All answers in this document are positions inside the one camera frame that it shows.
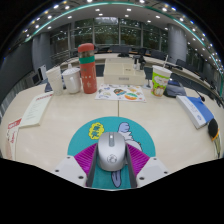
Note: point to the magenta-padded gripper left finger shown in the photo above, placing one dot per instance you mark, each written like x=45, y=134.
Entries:
x=68, y=168

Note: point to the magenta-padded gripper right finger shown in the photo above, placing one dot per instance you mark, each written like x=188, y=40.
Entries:
x=153, y=170

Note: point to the silver computer mouse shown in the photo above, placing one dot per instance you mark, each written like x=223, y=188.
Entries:
x=111, y=151

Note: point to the round teal cartoon mouse pad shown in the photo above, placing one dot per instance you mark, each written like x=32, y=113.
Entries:
x=83, y=133

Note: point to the red and white leaflet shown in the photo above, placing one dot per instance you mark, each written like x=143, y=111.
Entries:
x=13, y=136

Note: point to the white paper leaflet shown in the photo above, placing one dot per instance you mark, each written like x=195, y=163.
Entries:
x=36, y=109

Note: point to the blue and white book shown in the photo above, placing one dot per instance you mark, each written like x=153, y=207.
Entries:
x=196, y=111

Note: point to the dark conference console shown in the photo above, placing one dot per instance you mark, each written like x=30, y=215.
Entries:
x=175, y=90

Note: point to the colourful sticker sheet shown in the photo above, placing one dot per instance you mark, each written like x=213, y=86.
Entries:
x=120, y=93

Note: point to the black gooseneck microphone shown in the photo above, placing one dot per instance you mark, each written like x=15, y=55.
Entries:
x=202, y=98

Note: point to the white mug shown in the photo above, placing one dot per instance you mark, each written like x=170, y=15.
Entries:
x=72, y=81

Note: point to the white paper cup stack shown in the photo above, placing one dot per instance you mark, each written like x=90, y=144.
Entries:
x=55, y=81

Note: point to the green printed paper cup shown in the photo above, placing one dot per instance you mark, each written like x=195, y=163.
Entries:
x=160, y=81

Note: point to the red bottle with green band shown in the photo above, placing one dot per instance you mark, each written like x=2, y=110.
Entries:
x=87, y=71

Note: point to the dark office chairs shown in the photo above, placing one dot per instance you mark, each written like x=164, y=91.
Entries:
x=156, y=54

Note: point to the grey round pillar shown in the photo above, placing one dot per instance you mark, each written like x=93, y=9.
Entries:
x=177, y=43

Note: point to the ceiling lights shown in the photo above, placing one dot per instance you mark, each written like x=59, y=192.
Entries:
x=128, y=9

